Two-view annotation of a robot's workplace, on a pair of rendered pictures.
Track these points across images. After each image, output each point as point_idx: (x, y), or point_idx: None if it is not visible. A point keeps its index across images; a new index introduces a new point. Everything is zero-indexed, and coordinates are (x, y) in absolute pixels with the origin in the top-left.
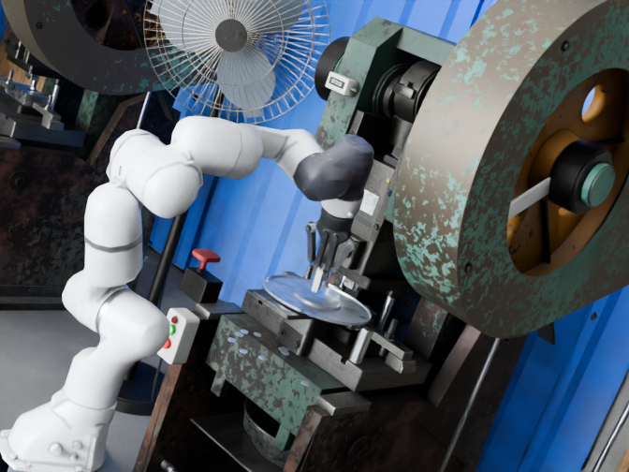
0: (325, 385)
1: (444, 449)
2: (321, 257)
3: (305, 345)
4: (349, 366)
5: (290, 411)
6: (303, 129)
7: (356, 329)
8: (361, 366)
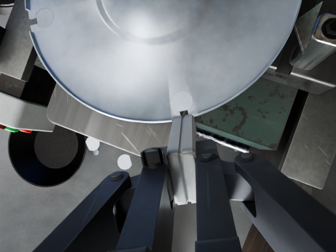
0: (272, 127)
1: None
2: (171, 234)
3: None
4: (300, 78)
5: (227, 136)
6: None
7: (305, 50)
8: (325, 67)
